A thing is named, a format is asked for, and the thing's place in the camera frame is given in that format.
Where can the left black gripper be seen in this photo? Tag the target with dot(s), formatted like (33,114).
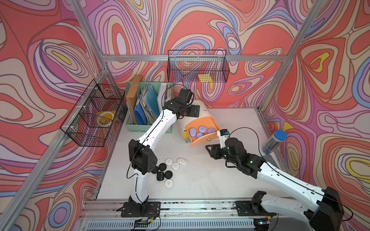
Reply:
(192,113)

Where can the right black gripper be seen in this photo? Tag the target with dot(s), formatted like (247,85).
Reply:
(216,149)

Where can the white three-drawer cabinet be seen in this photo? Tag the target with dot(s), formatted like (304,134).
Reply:
(204,111)

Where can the yellow drawer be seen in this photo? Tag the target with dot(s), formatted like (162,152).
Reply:
(185,135)

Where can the white oblong earphone case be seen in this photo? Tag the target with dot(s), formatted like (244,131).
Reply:
(182,161)

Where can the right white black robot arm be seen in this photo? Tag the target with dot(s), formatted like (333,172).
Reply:
(321,208)

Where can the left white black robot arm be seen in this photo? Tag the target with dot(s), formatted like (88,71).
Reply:
(141,151)

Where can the yellow sticky note pad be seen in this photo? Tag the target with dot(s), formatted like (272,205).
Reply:
(205,78)

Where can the white binder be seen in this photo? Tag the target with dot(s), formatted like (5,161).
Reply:
(162,96)

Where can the teal folder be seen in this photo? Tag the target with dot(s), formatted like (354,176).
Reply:
(149,103)

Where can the white round earphone case upper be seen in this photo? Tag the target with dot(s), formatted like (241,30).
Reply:
(168,161)

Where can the green file organizer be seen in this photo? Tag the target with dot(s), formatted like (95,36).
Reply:
(156,85)

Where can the black earphone case right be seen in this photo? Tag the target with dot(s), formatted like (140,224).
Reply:
(168,174)

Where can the black earphone case upper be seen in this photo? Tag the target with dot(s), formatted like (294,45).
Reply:
(162,167)

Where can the blue folder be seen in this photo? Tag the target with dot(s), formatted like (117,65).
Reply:
(140,114)

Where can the white round earphone case lower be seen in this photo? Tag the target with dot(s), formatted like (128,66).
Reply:
(168,183)

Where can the black oblong earphone case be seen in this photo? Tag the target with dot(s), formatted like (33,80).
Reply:
(160,176)

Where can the black earphone case far left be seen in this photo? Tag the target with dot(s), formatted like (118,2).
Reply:
(155,170)

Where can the brown folder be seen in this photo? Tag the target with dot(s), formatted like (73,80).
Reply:
(132,96)

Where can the blue-capped clear tube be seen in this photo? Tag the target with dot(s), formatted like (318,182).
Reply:
(274,141)

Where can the yellow tape roll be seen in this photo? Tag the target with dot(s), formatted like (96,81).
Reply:
(104,118)

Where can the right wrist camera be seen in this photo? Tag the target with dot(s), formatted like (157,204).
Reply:
(223,135)

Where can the rear black wire basket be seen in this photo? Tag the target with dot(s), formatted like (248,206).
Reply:
(185,65)

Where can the black wire basket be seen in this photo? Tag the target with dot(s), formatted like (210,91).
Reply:
(80,124)
(185,65)

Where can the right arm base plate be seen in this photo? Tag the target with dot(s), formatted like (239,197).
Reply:
(249,209)

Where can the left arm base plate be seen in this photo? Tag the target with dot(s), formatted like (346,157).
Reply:
(135,210)

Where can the left black wire basket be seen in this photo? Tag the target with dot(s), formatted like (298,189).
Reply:
(80,124)

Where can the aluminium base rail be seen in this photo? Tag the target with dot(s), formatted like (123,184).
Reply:
(183,215)

